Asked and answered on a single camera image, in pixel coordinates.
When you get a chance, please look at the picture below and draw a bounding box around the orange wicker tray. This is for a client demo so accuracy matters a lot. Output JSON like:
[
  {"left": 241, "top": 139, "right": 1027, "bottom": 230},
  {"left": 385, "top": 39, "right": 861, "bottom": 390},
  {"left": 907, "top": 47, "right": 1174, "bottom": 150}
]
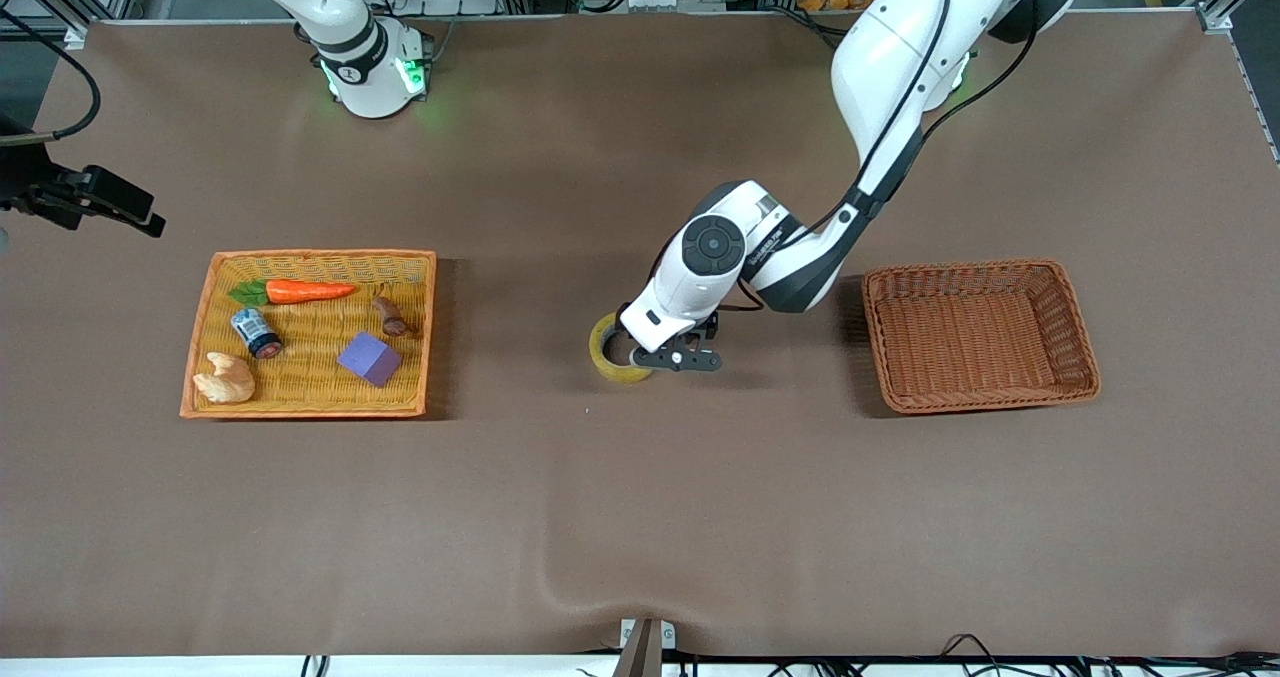
[{"left": 180, "top": 249, "right": 438, "bottom": 420}]

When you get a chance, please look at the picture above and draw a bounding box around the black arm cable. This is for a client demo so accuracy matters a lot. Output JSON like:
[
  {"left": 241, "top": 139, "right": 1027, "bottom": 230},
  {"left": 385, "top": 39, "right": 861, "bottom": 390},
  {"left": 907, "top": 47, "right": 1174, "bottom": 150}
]
[
  {"left": 740, "top": 0, "right": 1041, "bottom": 314},
  {"left": 0, "top": 7, "right": 104, "bottom": 146}
]

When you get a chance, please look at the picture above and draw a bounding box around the brown toy root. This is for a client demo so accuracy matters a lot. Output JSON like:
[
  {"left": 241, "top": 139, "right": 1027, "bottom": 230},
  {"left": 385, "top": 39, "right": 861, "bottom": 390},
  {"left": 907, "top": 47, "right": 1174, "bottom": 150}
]
[{"left": 372, "top": 296, "right": 421, "bottom": 338}]

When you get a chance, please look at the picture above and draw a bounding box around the grey bracket with post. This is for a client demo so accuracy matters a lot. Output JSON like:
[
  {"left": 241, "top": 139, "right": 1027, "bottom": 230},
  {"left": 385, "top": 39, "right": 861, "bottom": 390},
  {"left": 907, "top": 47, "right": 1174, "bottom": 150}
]
[{"left": 619, "top": 617, "right": 678, "bottom": 677}]

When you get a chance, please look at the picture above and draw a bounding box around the brown wicker basket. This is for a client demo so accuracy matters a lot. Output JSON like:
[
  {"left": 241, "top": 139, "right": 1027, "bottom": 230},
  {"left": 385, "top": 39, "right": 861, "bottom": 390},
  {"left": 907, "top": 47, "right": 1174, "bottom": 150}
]
[{"left": 862, "top": 260, "right": 1101, "bottom": 416}]

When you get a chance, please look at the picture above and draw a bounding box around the orange toy carrot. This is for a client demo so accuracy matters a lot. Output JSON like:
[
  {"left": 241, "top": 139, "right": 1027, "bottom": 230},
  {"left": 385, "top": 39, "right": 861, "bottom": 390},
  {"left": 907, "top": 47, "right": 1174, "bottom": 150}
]
[{"left": 228, "top": 279, "right": 357, "bottom": 307}]

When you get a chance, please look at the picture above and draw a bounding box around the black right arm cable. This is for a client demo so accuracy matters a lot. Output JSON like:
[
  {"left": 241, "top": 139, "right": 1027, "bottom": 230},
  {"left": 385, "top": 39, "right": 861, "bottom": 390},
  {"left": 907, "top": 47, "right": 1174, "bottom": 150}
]
[{"left": 0, "top": 7, "right": 104, "bottom": 146}]

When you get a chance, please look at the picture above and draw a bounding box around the brown table cloth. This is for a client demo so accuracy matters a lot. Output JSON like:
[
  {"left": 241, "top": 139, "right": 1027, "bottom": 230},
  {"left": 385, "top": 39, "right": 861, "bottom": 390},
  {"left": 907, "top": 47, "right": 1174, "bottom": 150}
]
[{"left": 0, "top": 9, "right": 1280, "bottom": 658}]

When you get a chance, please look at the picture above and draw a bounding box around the toy croissant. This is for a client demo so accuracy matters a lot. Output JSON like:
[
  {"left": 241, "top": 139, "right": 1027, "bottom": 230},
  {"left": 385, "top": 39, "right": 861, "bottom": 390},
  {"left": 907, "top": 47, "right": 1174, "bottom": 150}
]
[{"left": 192, "top": 352, "right": 256, "bottom": 404}]

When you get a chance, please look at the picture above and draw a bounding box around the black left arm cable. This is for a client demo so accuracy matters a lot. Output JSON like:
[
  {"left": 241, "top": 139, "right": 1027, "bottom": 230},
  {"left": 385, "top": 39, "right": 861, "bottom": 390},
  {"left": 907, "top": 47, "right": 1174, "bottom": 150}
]
[{"left": 740, "top": 0, "right": 1041, "bottom": 314}]

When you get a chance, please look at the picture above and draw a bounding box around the purple cube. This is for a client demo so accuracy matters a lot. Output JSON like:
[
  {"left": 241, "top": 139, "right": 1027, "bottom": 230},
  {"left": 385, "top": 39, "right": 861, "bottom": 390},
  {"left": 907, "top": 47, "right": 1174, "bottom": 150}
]
[{"left": 337, "top": 332, "right": 403, "bottom": 389}]

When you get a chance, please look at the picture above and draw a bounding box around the yellowish clear tape roll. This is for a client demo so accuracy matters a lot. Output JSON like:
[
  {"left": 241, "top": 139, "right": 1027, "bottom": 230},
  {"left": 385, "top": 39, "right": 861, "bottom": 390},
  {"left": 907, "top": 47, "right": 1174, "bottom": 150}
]
[{"left": 588, "top": 310, "right": 656, "bottom": 385}]

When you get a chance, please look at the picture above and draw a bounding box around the small jar with barcode label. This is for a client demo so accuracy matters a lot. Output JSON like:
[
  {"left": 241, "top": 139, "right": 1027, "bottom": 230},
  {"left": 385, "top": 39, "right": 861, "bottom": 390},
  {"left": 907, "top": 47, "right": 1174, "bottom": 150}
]
[{"left": 230, "top": 307, "right": 281, "bottom": 361}]

